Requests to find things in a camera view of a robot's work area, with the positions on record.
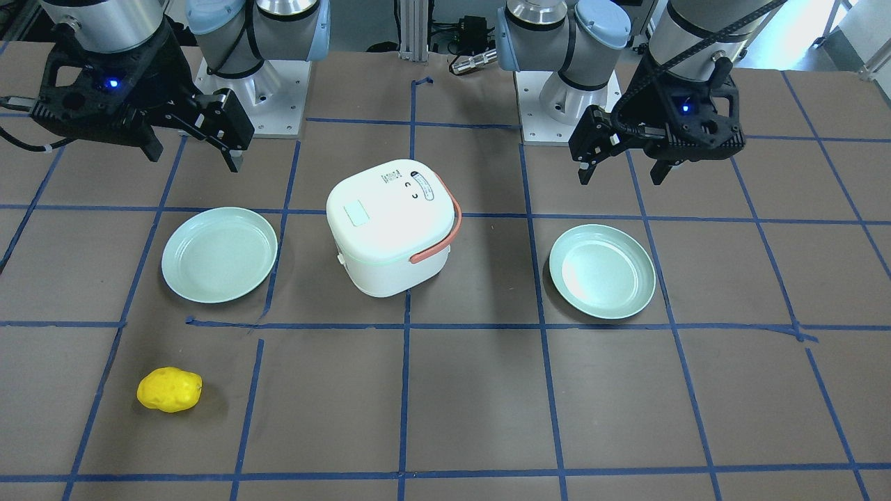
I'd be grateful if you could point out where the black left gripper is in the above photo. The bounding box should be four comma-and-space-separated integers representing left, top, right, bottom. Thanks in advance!
569, 54, 747, 185

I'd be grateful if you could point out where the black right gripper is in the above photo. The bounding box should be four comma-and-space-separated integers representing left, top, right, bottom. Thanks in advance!
31, 19, 254, 173

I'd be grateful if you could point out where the white rice cooker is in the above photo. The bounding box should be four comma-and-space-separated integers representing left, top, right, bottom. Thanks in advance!
326, 159, 464, 298

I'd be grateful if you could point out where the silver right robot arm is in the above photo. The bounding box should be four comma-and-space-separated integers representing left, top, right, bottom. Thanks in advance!
26, 1, 331, 172

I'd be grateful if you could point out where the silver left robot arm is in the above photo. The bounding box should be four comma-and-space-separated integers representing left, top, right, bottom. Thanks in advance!
494, 1, 782, 185

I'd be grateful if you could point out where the mint green plate far side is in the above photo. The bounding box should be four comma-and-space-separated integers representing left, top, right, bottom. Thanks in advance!
549, 224, 656, 320

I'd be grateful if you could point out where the mint green plate near potato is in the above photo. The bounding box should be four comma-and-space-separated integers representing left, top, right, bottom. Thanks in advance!
160, 207, 279, 304

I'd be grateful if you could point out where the metal connector plug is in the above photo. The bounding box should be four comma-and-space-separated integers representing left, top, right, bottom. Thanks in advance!
448, 49, 498, 76

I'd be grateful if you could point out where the yellow toy potato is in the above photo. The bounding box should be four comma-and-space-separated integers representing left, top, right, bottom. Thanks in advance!
136, 367, 203, 413

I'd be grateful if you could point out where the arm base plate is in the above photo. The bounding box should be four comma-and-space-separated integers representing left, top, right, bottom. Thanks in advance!
194, 60, 313, 139
514, 71, 621, 146

